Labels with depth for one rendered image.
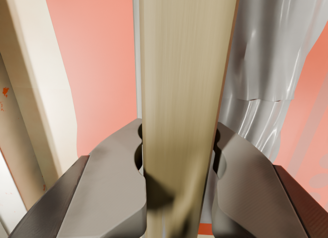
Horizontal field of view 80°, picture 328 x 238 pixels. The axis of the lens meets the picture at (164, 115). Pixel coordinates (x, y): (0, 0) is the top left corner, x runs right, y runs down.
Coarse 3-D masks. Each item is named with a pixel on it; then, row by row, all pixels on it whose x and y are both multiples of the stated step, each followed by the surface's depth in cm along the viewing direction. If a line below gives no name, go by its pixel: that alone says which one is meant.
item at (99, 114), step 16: (80, 96) 18; (96, 96) 18; (112, 96) 18; (128, 96) 18; (80, 112) 19; (96, 112) 19; (112, 112) 19; (128, 112) 19; (288, 112) 18; (304, 112) 18; (80, 128) 20; (96, 128) 20; (112, 128) 20; (288, 128) 19; (80, 144) 21; (96, 144) 21; (288, 144) 20; (208, 224) 26
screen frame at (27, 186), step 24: (0, 72) 17; (0, 96) 17; (0, 120) 17; (0, 144) 17; (24, 144) 20; (0, 168) 18; (24, 168) 20; (0, 192) 20; (24, 192) 20; (0, 216) 22
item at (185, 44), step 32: (160, 0) 5; (192, 0) 5; (224, 0) 5; (160, 32) 6; (192, 32) 6; (224, 32) 6; (160, 64) 6; (192, 64) 6; (224, 64) 6; (160, 96) 7; (192, 96) 7; (160, 128) 7; (192, 128) 7; (160, 160) 8; (192, 160) 8; (160, 192) 9; (192, 192) 9; (160, 224) 10; (192, 224) 10
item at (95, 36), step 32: (64, 0) 15; (96, 0) 15; (128, 0) 15; (64, 32) 16; (96, 32) 16; (128, 32) 16; (64, 64) 17; (96, 64) 17; (128, 64) 17; (320, 64) 16
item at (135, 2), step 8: (136, 0) 11; (136, 8) 11; (136, 16) 11; (136, 24) 12; (136, 32) 12; (136, 40) 12; (136, 48) 12; (136, 56) 13; (136, 64) 13; (136, 72) 13; (136, 80) 13; (136, 88) 14; (136, 96) 14; (136, 104) 14
